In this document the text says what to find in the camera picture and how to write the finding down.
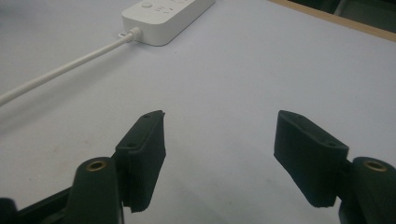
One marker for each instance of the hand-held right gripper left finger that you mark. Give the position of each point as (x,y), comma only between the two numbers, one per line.
(141,161)

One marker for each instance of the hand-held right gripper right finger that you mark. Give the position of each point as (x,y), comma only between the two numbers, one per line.
(311,155)

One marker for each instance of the white power strip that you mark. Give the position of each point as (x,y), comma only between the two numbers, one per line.
(165,18)

